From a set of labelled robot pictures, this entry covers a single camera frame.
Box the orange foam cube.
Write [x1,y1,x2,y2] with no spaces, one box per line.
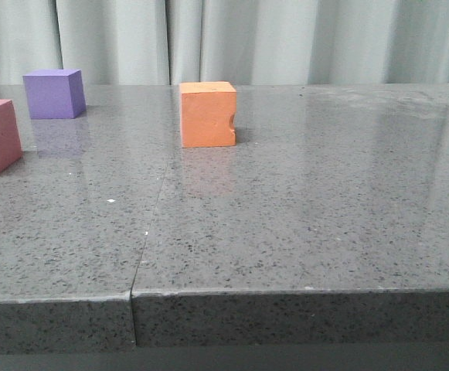
[179,81,236,148]

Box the grey-white curtain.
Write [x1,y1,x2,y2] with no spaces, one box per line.
[0,1,449,85]

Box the purple foam cube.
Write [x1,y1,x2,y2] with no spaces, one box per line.
[22,69,86,119]

